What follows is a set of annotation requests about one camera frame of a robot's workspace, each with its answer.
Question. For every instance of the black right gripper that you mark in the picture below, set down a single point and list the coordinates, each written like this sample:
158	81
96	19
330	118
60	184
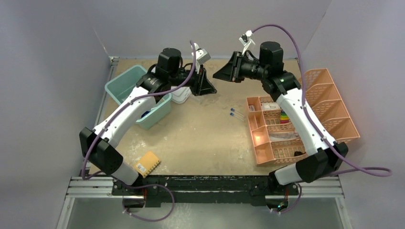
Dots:
229	73

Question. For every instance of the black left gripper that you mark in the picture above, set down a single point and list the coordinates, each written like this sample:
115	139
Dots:
202	86

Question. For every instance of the blue base small flask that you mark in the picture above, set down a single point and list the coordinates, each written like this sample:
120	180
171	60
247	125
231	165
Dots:
145	114

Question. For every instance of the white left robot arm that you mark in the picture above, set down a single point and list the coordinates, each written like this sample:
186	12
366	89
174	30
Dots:
99	143

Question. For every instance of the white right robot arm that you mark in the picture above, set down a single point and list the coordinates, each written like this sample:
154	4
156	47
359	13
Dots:
324	153

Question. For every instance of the white plastic bin lid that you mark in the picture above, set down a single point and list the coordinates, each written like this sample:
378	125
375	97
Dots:
181	95

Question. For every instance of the teal plastic bin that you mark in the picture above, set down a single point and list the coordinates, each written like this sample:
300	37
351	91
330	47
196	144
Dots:
121	86

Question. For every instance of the orange mesh file rack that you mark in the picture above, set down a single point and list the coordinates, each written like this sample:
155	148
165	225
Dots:
283	134

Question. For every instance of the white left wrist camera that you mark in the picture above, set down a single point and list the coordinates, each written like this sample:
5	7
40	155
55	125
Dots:
201	56

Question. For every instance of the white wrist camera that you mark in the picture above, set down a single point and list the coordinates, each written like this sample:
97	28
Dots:
246	40
201	56

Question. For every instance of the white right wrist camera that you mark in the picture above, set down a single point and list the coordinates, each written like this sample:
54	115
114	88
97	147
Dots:
246	40

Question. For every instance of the aluminium table edge rail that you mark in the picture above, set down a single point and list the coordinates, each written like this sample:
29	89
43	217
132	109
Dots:
102	96

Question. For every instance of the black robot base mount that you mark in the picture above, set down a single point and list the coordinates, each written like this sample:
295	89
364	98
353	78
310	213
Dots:
256	190

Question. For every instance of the aluminium front frame rail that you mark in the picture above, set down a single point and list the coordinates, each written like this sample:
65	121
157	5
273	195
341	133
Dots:
101	187

